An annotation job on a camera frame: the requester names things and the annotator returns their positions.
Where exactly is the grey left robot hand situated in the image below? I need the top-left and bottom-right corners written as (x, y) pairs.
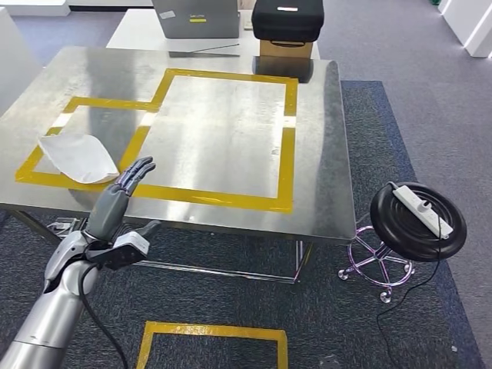
top-left (84, 156), bottom-right (162, 243)

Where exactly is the white plastic part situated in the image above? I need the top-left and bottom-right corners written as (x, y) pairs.
top-left (38, 133), bottom-right (120, 185)

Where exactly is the steel workbench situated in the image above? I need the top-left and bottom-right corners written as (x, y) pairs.
top-left (0, 45), bottom-right (358, 285)

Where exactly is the yellow floor tape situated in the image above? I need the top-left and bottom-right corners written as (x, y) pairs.
top-left (135, 321), bottom-right (289, 369)

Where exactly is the steel table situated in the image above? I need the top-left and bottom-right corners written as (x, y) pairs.
top-left (0, 7), bottom-right (42, 117)

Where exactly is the white plinth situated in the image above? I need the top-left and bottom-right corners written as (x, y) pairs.
top-left (0, 0), bottom-right (70, 16)
top-left (438, 0), bottom-right (492, 58)

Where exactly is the grey laptop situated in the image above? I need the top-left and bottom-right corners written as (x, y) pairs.
top-left (152, 0), bottom-right (241, 58)

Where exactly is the yellow bench marking tape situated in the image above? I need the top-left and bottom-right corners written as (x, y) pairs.
top-left (15, 67), bottom-right (299, 215)

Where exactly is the black bag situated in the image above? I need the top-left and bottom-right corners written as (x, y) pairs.
top-left (251, 0), bottom-right (325, 43)

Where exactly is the black stool chrome base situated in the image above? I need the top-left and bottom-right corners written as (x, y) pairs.
top-left (337, 181), bottom-right (468, 305)

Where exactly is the white power strip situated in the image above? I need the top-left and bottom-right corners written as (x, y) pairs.
top-left (392, 184), bottom-right (454, 241)

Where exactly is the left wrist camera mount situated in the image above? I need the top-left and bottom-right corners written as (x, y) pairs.
top-left (86, 231), bottom-right (151, 271)

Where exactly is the tangled white cable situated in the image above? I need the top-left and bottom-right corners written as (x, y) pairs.
top-left (47, 218), bottom-right (84, 239)

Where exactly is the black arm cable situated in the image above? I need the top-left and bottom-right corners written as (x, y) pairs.
top-left (78, 264), bottom-right (129, 369)

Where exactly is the black power cable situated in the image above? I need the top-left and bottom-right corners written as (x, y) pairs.
top-left (375, 181), bottom-right (443, 369)

